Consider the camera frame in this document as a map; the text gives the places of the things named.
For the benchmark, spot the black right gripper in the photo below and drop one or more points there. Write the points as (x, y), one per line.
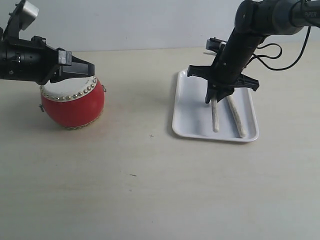
(225, 72)

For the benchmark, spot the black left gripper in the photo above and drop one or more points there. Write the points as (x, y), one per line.
(35, 61)

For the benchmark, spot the white drumstick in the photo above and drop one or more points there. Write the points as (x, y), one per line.
(236, 116)
(215, 117)

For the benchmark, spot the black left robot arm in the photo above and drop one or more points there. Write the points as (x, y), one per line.
(5, 60)

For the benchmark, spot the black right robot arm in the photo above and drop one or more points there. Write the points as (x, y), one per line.
(254, 22)

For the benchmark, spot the small red drum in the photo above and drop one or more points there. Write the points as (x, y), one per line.
(73, 103)

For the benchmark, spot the white plastic tray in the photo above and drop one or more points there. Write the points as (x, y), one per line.
(232, 119)

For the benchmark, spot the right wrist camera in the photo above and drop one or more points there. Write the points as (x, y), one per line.
(214, 44)

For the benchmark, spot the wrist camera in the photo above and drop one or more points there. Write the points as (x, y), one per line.
(20, 19)
(214, 44)

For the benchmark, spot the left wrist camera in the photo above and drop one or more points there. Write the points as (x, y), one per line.
(20, 19)

